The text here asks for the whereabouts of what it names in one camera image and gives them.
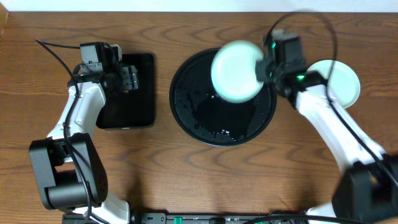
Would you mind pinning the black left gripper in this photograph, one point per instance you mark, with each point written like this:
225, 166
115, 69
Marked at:
125, 78

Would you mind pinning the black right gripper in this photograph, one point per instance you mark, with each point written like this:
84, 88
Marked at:
262, 72

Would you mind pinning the mint green plate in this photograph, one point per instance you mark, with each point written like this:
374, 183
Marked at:
344, 81
233, 71

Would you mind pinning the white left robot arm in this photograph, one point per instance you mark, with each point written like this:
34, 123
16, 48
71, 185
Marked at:
68, 170

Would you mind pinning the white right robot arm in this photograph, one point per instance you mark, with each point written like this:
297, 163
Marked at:
367, 191

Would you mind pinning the black rectangular tray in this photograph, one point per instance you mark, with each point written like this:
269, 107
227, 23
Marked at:
134, 108

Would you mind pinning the black round tray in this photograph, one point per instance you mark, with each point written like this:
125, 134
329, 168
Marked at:
205, 116

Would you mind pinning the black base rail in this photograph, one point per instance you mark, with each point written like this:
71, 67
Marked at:
164, 217

